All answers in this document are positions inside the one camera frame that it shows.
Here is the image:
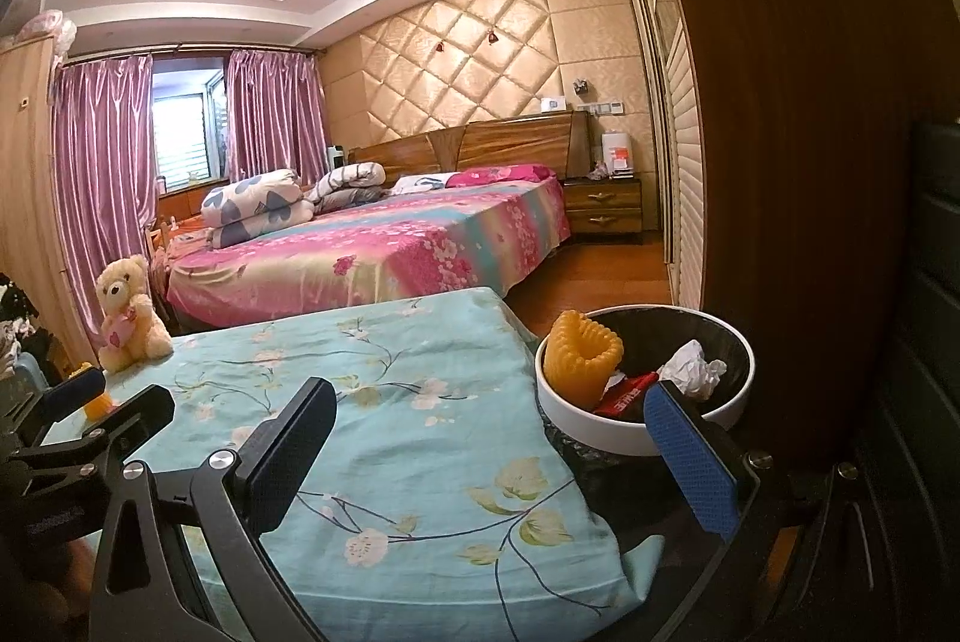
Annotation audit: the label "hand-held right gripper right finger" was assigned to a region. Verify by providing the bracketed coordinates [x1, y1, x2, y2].
[643, 378, 886, 642]

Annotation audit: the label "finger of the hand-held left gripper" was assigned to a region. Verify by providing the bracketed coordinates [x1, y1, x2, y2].
[7, 385, 175, 485]
[34, 366, 107, 434]

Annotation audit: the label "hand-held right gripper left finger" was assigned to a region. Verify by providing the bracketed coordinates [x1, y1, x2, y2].
[88, 378, 338, 642]

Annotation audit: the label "red snack packet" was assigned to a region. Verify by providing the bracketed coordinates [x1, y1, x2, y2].
[592, 372, 665, 422]

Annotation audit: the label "white tissue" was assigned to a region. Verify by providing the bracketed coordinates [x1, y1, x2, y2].
[656, 340, 730, 403]

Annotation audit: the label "white rimmed trash bin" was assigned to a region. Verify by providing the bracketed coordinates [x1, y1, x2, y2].
[534, 304, 755, 463]

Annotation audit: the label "orange foam net sleeve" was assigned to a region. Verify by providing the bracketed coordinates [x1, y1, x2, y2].
[542, 310, 625, 410]

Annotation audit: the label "pile of clothes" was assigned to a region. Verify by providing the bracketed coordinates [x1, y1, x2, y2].
[0, 271, 46, 380]

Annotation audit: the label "cream teddy bear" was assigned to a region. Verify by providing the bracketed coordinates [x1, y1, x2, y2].
[94, 253, 175, 374]

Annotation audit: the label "light wooden wardrobe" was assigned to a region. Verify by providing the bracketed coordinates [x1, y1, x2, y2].
[0, 31, 98, 373]

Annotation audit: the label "bed with pink floral sheet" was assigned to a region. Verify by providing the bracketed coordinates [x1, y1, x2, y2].
[154, 175, 572, 332]

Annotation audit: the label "pink satin curtain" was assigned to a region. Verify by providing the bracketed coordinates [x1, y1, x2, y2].
[225, 49, 329, 185]
[52, 53, 162, 343]

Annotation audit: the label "folded quilt with blue hearts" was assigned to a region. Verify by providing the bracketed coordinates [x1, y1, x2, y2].
[199, 168, 316, 249]

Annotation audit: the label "wooden nightstand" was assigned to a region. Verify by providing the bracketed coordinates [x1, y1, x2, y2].
[562, 177, 644, 245]

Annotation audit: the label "folded grey patterned quilt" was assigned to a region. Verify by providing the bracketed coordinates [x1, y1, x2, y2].
[311, 160, 387, 212]

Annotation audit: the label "window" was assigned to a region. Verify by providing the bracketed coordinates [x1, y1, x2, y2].
[150, 55, 230, 193]

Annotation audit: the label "dark ribbed object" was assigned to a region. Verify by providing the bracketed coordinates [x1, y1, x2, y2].
[847, 117, 960, 642]

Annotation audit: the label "white pillow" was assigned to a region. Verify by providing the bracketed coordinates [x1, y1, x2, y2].
[390, 172, 458, 195]

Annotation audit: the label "louvred wardrobe doors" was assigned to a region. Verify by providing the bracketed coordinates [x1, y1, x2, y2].
[592, 0, 713, 313]

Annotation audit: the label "white appliance with orange label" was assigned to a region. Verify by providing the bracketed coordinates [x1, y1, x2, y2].
[601, 132, 635, 178]

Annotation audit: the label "pink pillow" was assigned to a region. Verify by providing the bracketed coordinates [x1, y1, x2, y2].
[446, 163, 550, 189]

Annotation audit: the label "plastic bag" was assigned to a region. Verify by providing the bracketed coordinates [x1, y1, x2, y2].
[11, 8, 80, 62]

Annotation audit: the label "brown wooden door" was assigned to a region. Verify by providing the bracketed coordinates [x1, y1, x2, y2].
[630, 0, 960, 485]

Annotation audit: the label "wooden headboard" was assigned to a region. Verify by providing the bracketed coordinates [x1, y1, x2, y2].
[349, 109, 590, 185]

